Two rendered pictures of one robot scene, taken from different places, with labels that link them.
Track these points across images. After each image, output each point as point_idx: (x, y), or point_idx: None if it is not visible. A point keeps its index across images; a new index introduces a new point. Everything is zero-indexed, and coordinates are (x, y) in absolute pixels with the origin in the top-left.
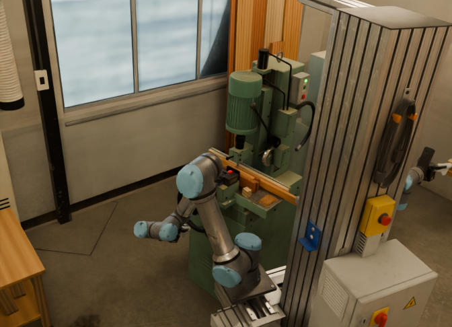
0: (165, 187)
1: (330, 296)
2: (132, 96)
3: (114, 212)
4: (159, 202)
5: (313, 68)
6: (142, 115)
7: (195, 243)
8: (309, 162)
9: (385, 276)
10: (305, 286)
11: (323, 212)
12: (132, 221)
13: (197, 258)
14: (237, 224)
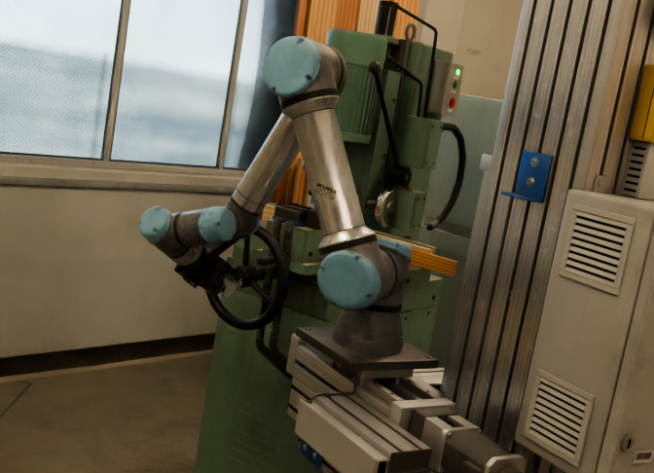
0: (134, 372)
1: (588, 254)
2: (96, 164)
3: (21, 396)
4: (120, 390)
5: (449, 118)
6: (111, 204)
7: (219, 403)
8: (524, 36)
9: None
10: (512, 309)
11: (557, 115)
12: (61, 413)
13: (219, 442)
14: (324, 324)
